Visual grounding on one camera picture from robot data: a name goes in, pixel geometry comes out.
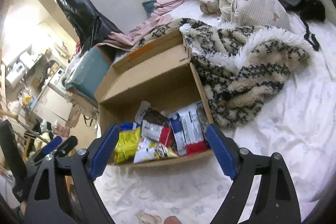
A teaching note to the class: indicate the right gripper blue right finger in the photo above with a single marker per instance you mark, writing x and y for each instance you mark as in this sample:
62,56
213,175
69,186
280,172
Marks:
276,200

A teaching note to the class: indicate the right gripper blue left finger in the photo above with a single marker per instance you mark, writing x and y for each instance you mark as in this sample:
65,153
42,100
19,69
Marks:
49,201

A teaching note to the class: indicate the yellow chips bag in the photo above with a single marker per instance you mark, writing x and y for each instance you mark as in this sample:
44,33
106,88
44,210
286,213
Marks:
126,146

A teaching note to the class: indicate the dark blue snack bag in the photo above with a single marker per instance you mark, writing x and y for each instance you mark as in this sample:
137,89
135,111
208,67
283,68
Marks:
129,126

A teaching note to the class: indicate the blue white snack bag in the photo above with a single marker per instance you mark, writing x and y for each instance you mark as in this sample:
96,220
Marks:
179,135

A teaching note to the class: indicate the white red snack packet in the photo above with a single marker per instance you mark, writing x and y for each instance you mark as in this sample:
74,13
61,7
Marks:
195,142

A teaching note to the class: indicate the white bed sheet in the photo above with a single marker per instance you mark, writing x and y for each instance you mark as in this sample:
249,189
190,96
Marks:
298,123

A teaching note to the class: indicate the brown white snack bar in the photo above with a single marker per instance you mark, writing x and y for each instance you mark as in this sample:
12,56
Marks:
156,127

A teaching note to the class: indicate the white washing machine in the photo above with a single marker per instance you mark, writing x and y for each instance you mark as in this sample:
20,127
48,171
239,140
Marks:
57,82

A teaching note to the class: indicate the brown cardboard box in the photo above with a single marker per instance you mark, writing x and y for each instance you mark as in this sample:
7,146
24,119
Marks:
161,77

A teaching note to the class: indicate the beige black fuzzy blanket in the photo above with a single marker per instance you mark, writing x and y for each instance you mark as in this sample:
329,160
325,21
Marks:
240,67

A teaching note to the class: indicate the teal cushioned chair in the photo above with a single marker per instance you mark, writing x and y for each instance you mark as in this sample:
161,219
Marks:
84,74

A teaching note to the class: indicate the black plastic bag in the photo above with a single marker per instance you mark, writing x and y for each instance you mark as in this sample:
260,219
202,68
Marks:
90,25

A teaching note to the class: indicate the teal pillow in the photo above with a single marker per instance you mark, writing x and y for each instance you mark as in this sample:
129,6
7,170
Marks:
149,7

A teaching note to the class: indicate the pink crumpled duvet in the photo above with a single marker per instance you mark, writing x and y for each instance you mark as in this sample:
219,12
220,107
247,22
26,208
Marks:
159,17

